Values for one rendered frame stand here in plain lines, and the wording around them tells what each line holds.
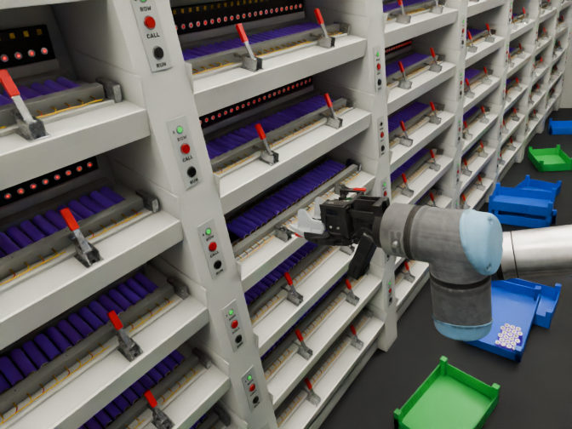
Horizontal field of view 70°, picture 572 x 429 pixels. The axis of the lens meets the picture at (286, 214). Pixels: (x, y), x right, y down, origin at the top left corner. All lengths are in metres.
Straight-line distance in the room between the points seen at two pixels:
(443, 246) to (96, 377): 0.60
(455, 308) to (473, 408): 0.94
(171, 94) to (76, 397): 0.51
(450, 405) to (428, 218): 1.03
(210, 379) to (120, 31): 0.71
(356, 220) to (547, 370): 1.19
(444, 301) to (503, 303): 1.22
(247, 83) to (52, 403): 0.65
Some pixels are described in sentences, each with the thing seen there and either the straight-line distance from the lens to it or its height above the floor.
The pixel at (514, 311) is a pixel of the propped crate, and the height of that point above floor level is 0.06.
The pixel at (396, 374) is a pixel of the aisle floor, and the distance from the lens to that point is 1.67.
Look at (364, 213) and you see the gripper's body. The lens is 0.70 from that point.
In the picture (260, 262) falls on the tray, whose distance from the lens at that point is 0.94.
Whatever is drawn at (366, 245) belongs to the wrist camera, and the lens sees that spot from 0.72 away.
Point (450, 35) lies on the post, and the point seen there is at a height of 1.07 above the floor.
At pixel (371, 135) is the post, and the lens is 1.26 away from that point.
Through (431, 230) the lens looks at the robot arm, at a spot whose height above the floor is 0.94.
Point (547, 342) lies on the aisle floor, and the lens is 1.88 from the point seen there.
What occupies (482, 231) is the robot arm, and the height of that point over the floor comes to 0.95.
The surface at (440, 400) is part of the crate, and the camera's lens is 1.61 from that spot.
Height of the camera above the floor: 1.26
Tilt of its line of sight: 27 degrees down
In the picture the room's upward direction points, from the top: 10 degrees counter-clockwise
